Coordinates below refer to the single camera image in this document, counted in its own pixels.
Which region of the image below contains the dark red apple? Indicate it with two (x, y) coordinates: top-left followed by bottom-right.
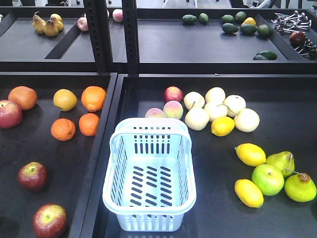
(17, 162), (48, 192)

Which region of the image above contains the small orange right left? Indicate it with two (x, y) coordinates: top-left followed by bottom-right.
(51, 118), (76, 141)

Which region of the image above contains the lemon near white pears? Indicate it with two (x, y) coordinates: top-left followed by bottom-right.
(211, 116), (235, 137)

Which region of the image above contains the large orange right rear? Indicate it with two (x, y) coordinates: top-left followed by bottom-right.
(81, 86), (106, 112)

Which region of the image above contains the small orange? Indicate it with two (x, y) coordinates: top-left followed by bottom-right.
(79, 113), (100, 136)
(51, 118), (76, 141)

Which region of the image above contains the green pear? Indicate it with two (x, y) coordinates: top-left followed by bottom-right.
(266, 151), (295, 178)
(284, 169), (317, 202)

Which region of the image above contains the yellow apple right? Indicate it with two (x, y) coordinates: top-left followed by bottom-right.
(53, 89), (77, 112)

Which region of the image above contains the black rear display tray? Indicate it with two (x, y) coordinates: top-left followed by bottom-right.
(0, 1), (127, 73)

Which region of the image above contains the orange behind middle apple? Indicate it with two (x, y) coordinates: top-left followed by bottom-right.
(8, 86), (38, 111)

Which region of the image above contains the lemon right lower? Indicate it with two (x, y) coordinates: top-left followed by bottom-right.
(234, 179), (264, 208)

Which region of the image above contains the green pear upper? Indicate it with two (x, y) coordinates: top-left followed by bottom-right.
(266, 151), (295, 178)

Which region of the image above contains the green pear lower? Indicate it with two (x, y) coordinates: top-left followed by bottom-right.
(284, 169), (317, 202)

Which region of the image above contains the black wood produce display stand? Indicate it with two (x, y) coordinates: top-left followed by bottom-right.
(0, 72), (117, 238)

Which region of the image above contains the light blue plastic basket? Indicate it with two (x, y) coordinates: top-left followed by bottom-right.
(102, 118), (197, 232)

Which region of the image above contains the lemon right upper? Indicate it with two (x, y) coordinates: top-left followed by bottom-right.
(235, 143), (266, 167)

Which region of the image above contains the green apple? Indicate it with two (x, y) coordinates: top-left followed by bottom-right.
(252, 164), (284, 196)

